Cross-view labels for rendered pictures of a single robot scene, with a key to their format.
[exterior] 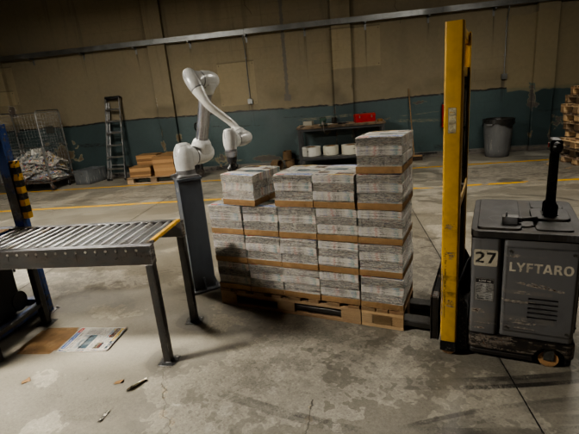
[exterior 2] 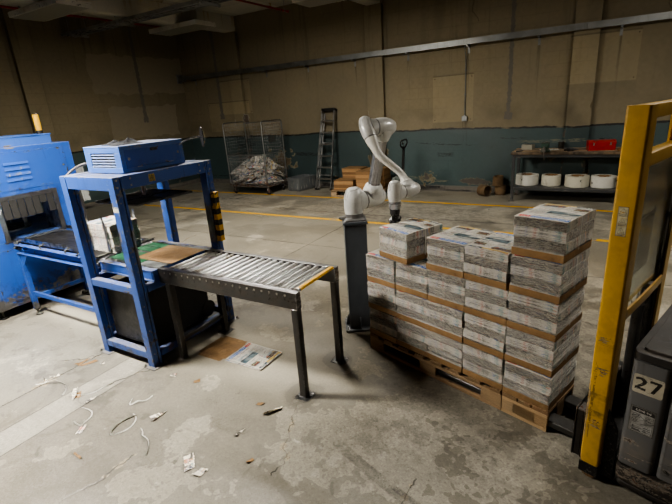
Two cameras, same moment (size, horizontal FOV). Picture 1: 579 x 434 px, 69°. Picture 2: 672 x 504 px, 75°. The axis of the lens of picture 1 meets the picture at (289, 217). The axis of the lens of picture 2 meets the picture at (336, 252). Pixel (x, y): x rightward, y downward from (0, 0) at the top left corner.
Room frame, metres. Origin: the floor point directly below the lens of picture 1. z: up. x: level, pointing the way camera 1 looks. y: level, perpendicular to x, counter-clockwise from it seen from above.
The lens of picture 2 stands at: (0.06, -0.45, 1.93)
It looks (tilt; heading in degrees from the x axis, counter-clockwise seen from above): 18 degrees down; 23
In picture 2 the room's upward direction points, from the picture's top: 4 degrees counter-clockwise
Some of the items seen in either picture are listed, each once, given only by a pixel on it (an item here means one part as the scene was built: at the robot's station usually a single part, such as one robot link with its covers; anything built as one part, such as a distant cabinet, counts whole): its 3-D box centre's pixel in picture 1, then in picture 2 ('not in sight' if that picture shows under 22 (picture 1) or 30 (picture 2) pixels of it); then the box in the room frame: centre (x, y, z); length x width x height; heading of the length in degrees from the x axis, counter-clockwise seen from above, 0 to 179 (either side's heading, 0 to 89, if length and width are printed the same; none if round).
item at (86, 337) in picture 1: (93, 337); (254, 355); (2.73, 1.49, 0.01); 0.37 x 0.28 x 0.01; 82
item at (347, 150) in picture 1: (340, 140); (565, 169); (9.02, -1.23, 0.55); 1.80 x 0.70 x 1.09; 82
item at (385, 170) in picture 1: (386, 232); (544, 319); (2.71, -0.64, 0.63); 0.38 x 0.29 x 0.97; 154
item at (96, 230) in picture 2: not in sight; (113, 233); (2.94, 3.03, 0.93); 0.38 x 0.30 x 0.26; 82
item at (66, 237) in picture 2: not in sight; (83, 246); (3.02, 3.58, 0.75); 1.53 x 0.64 x 0.10; 82
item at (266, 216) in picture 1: (292, 252); (442, 315); (3.03, 0.00, 0.42); 1.17 x 0.39 x 0.83; 64
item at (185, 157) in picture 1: (184, 156); (354, 199); (3.48, 0.81, 1.17); 0.18 x 0.16 x 0.22; 146
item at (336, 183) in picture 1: (341, 185); (500, 259); (2.84, -0.38, 0.95); 0.38 x 0.29 x 0.23; 153
